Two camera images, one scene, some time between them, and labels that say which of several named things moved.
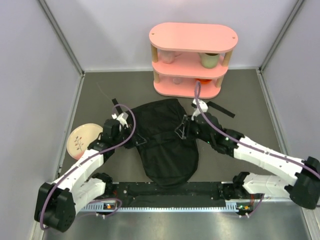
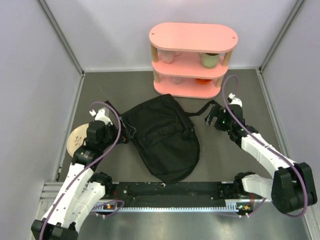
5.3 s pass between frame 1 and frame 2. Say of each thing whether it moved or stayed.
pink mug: stayed
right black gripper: moved
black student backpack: stayed
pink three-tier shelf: stayed
